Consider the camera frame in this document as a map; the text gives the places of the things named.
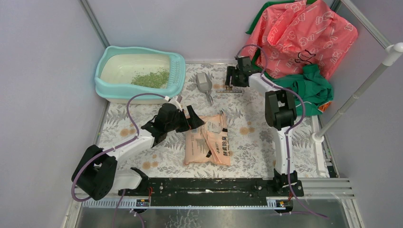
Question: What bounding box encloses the pink printed garment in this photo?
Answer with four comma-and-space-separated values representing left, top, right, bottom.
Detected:
240, 0, 358, 80

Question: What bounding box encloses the white pipe rack stand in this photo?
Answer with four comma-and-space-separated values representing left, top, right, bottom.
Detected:
311, 42, 403, 177

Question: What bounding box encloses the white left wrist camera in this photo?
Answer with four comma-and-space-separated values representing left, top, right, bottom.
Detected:
164, 95, 182, 110

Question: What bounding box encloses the silver metal scoop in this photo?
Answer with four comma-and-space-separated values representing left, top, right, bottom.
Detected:
196, 73, 213, 105

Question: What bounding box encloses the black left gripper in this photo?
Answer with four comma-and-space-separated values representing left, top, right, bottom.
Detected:
165, 106, 204, 133

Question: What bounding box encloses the green cat litter pile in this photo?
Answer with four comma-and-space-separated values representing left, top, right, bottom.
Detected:
131, 68, 170, 89

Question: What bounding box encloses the teal litter box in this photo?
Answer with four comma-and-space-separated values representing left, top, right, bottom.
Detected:
95, 46, 186, 105

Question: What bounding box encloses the pink cat litter bag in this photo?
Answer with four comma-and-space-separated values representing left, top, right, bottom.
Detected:
183, 111, 230, 166

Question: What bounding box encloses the green cloth garment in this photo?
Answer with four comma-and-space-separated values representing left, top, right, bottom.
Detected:
245, 0, 334, 116

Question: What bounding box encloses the floral patterned table mat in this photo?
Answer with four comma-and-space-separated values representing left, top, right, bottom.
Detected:
97, 64, 330, 178

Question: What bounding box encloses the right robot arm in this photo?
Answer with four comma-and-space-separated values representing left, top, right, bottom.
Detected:
225, 57, 298, 196

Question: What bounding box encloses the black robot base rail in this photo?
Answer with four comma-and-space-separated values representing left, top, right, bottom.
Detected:
118, 178, 290, 207

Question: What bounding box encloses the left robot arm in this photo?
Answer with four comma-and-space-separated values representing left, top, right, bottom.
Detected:
71, 103, 205, 202

